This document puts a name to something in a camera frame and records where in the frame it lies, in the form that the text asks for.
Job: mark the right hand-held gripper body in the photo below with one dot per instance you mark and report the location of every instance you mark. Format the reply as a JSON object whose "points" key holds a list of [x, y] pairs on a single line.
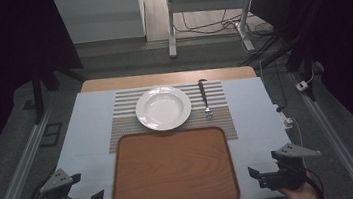
{"points": [[285, 174]]}

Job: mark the person's right hand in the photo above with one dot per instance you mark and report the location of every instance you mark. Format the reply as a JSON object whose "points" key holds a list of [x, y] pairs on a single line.
{"points": [[301, 196]]}

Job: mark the white plug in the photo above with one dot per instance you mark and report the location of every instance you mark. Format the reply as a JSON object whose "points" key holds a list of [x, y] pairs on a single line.
{"points": [[286, 120]]}

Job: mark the white table cover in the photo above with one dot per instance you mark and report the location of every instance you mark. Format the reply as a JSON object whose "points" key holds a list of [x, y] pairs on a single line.
{"points": [[89, 129]]}

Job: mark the striped woven placemat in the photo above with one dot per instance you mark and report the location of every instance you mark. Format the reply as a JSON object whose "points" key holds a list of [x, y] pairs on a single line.
{"points": [[127, 127]]}

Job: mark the white power adapter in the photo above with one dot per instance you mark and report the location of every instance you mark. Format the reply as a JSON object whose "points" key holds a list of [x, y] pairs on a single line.
{"points": [[302, 85]]}

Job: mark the wooden tray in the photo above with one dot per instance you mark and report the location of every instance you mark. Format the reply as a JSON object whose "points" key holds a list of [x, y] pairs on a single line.
{"points": [[172, 170]]}

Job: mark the black stand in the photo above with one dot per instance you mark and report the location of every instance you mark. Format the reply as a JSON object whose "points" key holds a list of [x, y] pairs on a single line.
{"points": [[38, 95]]}

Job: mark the black tripod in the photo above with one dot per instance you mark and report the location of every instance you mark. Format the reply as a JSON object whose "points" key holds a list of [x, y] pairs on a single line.
{"points": [[303, 48]]}

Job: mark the white plate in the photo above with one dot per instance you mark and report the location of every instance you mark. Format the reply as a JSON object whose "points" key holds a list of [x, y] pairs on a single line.
{"points": [[163, 108]]}

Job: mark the wooden table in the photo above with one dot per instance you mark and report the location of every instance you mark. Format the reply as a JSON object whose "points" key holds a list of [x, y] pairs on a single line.
{"points": [[162, 79]]}

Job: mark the white cabinet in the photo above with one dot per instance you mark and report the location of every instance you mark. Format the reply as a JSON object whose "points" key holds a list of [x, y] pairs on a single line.
{"points": [[101, 17]]}

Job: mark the white-framed desk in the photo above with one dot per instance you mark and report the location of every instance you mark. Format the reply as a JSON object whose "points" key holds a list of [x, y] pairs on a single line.
{"points": [[207, 2]]}

